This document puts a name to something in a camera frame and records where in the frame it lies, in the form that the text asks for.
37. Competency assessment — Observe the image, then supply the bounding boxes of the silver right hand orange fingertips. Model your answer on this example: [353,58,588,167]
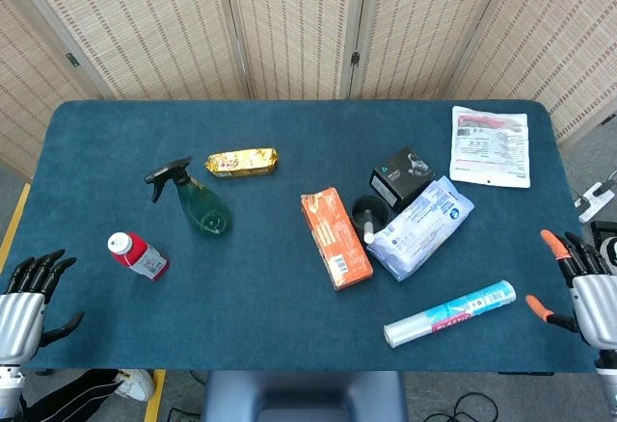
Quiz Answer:
[524,228,617,354]

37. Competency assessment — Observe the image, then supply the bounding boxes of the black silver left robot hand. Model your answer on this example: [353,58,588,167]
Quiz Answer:
[0,249,85,368]

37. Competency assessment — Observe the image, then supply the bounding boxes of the white small tube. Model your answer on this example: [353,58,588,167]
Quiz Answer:
[362,208,377,246]

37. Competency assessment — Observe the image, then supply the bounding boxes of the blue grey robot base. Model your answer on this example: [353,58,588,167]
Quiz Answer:
[201,371,409,422]

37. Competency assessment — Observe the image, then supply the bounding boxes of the black round cup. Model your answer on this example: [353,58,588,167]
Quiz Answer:
[350,194,390,241]

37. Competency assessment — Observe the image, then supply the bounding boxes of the black trouser leg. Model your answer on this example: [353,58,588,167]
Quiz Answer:
[21,368,121,422]

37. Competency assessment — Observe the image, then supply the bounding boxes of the white power strip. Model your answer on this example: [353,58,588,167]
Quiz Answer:
[573,181,617,224]

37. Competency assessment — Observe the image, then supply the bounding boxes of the white shoe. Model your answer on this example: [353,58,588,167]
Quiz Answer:
[114,368,155,403]

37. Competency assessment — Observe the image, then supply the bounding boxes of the red bottle white cap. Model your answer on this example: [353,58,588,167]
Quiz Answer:
[106,231,171,282]

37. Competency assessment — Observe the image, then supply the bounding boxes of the plastic bag roll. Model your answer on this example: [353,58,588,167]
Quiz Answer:
[383,279,518,349]

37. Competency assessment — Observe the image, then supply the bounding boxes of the white pouch red print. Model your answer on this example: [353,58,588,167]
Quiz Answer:
[448,105,532,189]

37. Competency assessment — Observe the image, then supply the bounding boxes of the white blue plastic pack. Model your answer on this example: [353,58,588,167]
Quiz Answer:
[366,174,475,282]

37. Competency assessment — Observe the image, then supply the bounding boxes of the green spray bottle black trigger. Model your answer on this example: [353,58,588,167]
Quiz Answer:
[144,156,231,238]

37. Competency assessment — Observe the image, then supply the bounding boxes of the woven folding screen panel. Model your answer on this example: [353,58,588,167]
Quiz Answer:
[220,0,361,101]
[344,0,524,101]
[450,0,617,149]
[9,0,255,101]
[0,0,105,177]

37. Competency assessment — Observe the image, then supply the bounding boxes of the black cardboard box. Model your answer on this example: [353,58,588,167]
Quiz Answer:
[368,146,437,212]

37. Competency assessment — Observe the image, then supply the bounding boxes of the blue table cloth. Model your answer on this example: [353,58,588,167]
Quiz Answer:
[13,98,599,374]

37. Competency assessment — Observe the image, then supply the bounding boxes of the orange cardboard box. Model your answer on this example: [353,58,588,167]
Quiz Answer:
[300,186,375,292]

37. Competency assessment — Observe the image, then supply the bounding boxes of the gold snack packet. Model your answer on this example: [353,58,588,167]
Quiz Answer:
[204,146,281,179]

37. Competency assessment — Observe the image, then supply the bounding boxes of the black device with white cable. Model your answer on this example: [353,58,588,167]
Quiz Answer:
[590,221,617,277]

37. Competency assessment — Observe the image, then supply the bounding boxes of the black floor cable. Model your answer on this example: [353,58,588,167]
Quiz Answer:
[431,391,500,422]

